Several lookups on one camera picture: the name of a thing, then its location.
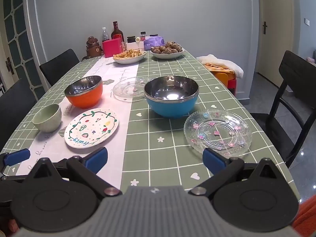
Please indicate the pink box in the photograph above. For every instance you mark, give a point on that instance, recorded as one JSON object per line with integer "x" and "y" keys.
{"x": 112, "y": 48}

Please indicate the white fluffy cloth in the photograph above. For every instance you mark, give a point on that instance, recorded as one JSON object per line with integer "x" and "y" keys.
{"x": 222, "y": 61}

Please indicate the pile of brown speckled eggs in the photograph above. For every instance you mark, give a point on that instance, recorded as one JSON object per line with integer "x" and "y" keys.
{"x": 166, "y": 48}

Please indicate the dark liquor bottle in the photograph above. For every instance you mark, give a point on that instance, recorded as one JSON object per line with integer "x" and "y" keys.
{"x": 117, "y": 33}

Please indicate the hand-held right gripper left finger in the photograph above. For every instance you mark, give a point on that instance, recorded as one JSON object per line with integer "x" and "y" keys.
{"x": 97, "y": 159}

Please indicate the person's orange garment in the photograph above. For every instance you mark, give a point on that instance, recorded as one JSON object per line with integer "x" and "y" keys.
{"x": 307, "y": 217}

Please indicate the black dining chair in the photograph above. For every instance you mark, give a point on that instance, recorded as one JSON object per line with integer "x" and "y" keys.
{"x": 14, "y": 111}
{"x": 293, "y": 71}
{"x": 59, "y": 66}

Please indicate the pile of fried snacks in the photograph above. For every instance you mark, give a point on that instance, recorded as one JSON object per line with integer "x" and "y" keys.
{"x": 129, "y": 53}

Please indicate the cream door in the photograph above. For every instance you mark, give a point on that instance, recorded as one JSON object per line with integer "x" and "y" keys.
{"x": 274, "y": 42}

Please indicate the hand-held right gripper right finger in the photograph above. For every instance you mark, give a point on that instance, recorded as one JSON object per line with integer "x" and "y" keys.
{"x": 213, "y": 159}

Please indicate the painted white ceramic plate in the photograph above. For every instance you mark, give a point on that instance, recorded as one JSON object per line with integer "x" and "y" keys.
{"x": 91, "y": 128}

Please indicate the white table runner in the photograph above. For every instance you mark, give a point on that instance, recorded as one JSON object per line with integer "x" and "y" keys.
{"x": 116, "y": 74}

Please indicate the brown bear figurine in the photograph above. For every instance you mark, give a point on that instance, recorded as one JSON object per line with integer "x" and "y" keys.
{"x": 93, "y": 48}

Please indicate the orange plastic stool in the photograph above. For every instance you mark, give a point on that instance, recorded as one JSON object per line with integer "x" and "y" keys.
{"x": 222, "y": 76}

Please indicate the black-lidded spice jar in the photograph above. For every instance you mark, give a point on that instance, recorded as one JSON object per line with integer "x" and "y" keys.
{"x": 142, "y": 36}

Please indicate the purple tissue pack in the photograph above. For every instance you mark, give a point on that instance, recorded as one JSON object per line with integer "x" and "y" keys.
{"x": 154, "y": 42}

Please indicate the clear water bottle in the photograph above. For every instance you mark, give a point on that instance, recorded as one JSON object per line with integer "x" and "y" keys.
{"x": 105, "y": 35}

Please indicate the red plastic stool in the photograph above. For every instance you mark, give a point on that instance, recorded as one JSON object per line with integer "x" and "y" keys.
{"x": 232, "y": 86}

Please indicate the clear glass plate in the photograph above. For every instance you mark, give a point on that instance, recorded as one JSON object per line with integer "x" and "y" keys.
{"x": 126, "y": 90}

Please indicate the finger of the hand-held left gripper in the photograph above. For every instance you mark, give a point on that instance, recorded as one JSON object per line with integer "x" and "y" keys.
{"x": 17, "y": 156}

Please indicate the wall light switch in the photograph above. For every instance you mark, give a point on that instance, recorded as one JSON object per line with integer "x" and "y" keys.
{"x": 307, "y": 22}

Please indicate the glass-paned door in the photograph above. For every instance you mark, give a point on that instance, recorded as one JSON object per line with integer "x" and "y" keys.
{"x": 19, "y": 37}

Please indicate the flower-patterned glass plate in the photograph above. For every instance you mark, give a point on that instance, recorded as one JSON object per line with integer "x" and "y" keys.
{"x": 217, "y": 133}

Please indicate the dark jar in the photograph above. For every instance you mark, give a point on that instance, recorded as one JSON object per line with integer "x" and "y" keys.
{"x": 131, "y": 39}

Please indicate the white serving dish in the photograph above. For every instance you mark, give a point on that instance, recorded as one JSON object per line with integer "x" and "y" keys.
{"x": 129, "y": 59}
{"x": 167, "y": 55}

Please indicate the blue steel-lined bowl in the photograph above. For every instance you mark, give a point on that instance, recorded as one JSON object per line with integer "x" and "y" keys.
{"x": 170, "y": 108}

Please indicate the small green bowl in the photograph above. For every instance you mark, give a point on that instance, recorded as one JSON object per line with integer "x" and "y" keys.
{"x": 48, "y": 123}

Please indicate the orange steel-lined bowl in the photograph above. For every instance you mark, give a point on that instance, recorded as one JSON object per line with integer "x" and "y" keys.
{"x": 84, "y": 101}

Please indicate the tan folded cloth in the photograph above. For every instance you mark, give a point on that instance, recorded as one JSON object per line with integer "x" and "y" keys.
{"x": 217, "y": 66}

